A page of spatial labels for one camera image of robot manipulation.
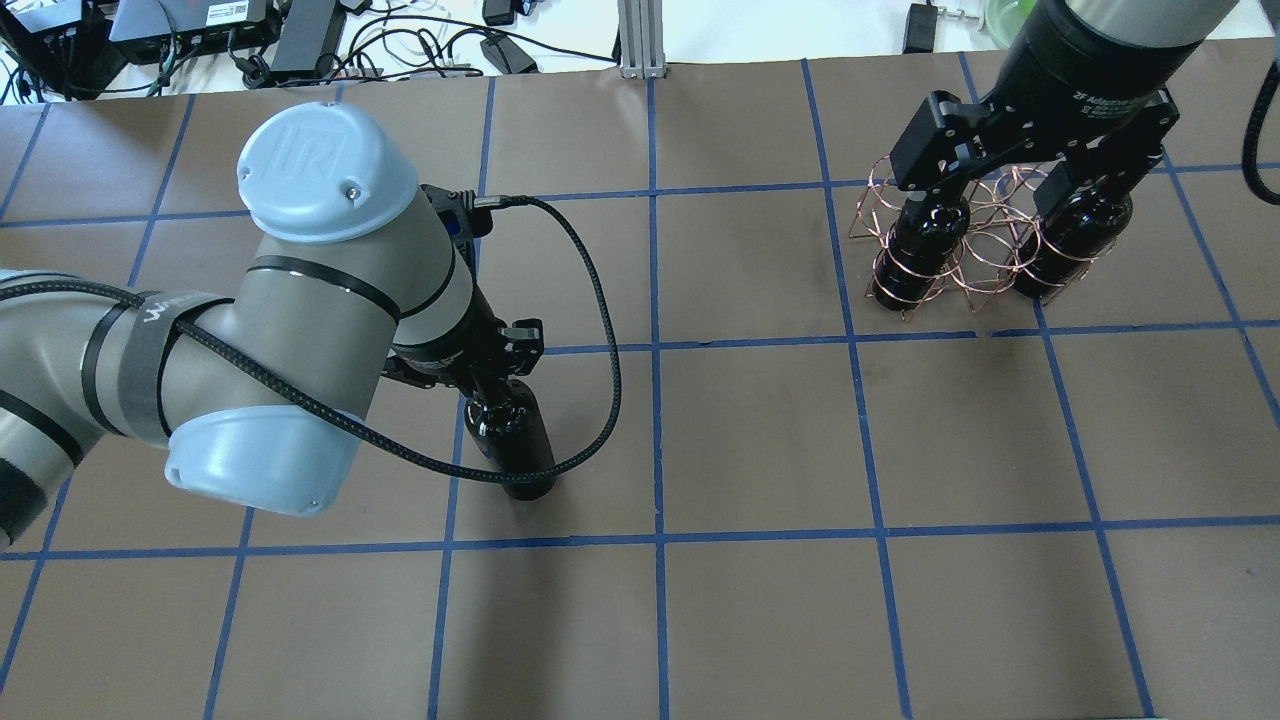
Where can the dark wine bottle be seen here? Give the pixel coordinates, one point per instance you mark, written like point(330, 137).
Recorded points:
point(1074, 235)
point(509, 431)

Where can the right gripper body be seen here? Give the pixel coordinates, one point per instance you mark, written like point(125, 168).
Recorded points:
point(1072, 82)

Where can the green plastic bowl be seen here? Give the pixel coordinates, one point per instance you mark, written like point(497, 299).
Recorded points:
point(1005, 19)

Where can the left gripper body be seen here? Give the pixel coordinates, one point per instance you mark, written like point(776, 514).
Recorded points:
point(443, 352)

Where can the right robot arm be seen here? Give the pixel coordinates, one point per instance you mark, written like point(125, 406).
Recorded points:
point(1071, 89)

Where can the black power adapter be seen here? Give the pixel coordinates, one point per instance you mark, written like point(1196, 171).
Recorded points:
point(920, 28)

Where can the aluminium frame post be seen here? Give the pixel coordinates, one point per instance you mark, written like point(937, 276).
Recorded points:
point(640, 32)

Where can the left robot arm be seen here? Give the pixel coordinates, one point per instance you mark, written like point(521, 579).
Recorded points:
point(361, 275)

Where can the copper wire wine basket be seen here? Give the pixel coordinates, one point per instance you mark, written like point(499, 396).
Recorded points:
point(1004, 220)

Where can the dark wine bottle far slot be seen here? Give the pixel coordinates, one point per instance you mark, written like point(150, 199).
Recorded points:
point(911, 266)

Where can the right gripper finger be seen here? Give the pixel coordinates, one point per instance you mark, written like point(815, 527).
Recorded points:
point(935, 201)
point(1080, 190)

